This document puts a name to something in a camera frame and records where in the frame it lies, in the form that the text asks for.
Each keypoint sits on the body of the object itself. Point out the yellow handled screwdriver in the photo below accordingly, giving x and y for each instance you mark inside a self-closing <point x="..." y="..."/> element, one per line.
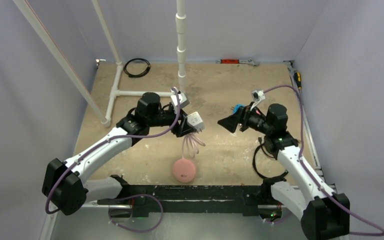
<point x="297" y="79"/>

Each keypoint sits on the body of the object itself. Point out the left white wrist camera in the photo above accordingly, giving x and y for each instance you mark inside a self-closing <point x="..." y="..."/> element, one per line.
<point x="178" y="99"/>

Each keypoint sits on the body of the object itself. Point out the pink round power strip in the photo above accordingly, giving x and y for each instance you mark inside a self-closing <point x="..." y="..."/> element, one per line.
<point x="184" y="170"/>

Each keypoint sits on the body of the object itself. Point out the red adjustable wrench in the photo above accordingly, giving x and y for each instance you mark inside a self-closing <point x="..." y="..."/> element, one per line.
<point x="249" y="61"/>

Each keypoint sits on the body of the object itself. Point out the aluminium extrusion rail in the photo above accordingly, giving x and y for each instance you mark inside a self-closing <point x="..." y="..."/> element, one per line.
<point x="89" y="204"/>

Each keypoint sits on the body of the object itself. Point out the white PVC pipe frame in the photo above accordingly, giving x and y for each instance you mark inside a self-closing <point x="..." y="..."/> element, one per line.
<point x="180" y="18"/>

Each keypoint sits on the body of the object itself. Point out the blue plug adapter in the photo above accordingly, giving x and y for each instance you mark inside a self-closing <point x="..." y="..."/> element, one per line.
<point x="237" y="107"/>

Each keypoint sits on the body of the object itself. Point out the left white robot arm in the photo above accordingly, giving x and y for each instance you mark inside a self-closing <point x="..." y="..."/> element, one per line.
<point x="66" y="183"/>

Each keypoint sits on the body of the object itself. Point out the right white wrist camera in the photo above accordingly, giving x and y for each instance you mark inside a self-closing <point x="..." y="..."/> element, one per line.
<point x="258" y="96"/>

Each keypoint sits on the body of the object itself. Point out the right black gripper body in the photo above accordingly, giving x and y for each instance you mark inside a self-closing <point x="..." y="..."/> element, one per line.
<point x="242" y="117"/>

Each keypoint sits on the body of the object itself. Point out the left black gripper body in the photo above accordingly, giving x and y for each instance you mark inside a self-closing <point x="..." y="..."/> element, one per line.
<point x="176" y="127"/>

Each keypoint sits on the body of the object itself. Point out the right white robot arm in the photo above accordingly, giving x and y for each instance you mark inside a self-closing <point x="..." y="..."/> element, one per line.
<point x="322" y="213"/>

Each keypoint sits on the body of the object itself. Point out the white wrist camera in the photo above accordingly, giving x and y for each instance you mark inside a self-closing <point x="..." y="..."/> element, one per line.
<point x="258" y="96"/>
<point x="178" y="99"/>

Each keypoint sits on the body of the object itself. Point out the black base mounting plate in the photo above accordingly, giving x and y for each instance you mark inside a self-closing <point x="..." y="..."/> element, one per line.
<point x="273" y="212"/>

